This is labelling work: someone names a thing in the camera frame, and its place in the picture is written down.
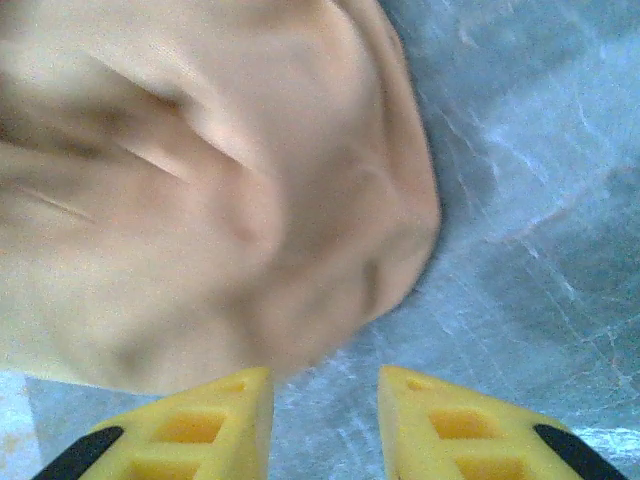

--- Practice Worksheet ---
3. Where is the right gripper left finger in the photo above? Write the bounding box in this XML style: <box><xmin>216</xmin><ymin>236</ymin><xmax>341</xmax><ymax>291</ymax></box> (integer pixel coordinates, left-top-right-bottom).
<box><xmin>29</xmin><ymin>367</ymin><xmax>275</xmax><ymax>480</ymax></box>

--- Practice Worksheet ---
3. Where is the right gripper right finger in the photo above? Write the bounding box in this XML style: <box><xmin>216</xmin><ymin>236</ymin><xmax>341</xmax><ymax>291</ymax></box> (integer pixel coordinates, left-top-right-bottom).
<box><xmin>377</xmin><ymin>364</ymin><xmax>631</xmax><ymax>480</ymax></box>

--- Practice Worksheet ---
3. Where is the orange-tan t-shirt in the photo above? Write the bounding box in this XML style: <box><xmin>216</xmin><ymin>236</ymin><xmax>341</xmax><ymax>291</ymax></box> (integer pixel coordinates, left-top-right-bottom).
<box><xmin>0</xmin><ymin>0</ymin><xmax>442</xmax><ymax>396</ymax></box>

